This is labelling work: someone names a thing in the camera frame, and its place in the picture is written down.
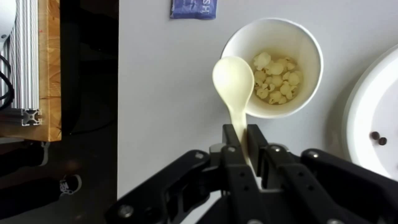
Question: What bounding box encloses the blue foil packet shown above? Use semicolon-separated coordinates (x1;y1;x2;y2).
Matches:
170;0;217;20

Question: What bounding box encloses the aluminium extrusion rail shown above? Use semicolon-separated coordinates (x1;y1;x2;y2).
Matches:
8;0;41;127

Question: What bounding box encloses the cream plastic spoon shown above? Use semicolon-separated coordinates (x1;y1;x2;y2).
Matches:
212;56;253;164

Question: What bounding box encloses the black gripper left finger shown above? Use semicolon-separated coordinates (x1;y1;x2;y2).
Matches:
221;124;255;186

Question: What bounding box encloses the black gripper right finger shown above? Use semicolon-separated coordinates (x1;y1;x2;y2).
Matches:
247;124;282;186

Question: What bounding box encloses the white round plate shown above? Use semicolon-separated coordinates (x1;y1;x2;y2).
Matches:
340;46;398;179

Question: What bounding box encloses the white paper cup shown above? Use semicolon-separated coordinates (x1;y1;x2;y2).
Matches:
221;17;323;118

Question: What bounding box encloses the wooden board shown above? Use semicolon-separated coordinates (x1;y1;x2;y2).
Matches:
0;0;62;142

